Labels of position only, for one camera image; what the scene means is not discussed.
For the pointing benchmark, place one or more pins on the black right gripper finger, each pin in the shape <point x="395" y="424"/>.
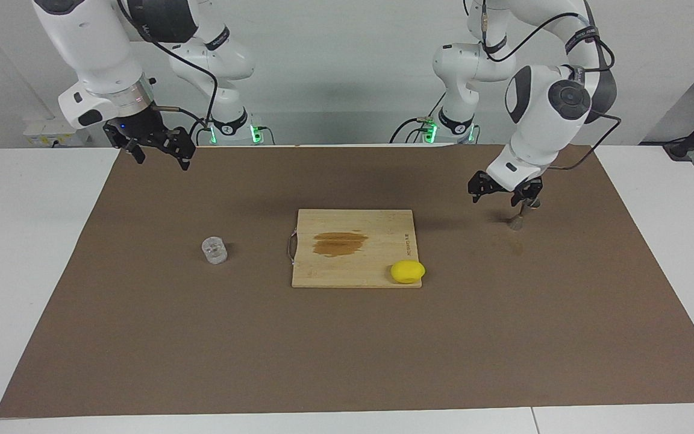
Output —
<point x="181" y="147"/>
<point x="135" y="152"/>

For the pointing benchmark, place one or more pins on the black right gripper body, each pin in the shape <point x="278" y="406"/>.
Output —
<point x="139" y="129"/>

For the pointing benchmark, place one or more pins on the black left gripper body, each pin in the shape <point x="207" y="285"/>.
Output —
<point x="512" y="188"/>

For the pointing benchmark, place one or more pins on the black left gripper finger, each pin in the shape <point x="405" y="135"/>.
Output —
<point x="528" y="196"/>
<point x="478" y="185"/>

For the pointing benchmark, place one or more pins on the steel double jigger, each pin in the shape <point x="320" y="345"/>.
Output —
<point x="516" y="223"/>

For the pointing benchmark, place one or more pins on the clear glass cup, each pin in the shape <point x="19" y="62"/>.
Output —
<point x="214" y="251"/>

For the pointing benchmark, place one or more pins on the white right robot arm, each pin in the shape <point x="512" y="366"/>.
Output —
<point x="100" y="54"/>

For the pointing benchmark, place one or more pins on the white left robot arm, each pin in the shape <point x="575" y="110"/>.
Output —
<point x="546" y="102"/>

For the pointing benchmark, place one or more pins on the white power strip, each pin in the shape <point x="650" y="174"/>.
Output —
<point x="52" y="131"/>

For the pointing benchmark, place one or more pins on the yellow lemon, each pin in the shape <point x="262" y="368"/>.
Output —
<point x="408" y="272"/>

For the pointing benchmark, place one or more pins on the wooden cutting board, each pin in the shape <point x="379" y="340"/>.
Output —
<point x="353" y="265"/>

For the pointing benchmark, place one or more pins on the brown table mat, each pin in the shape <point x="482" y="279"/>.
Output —
<point x="347" y="349"/>

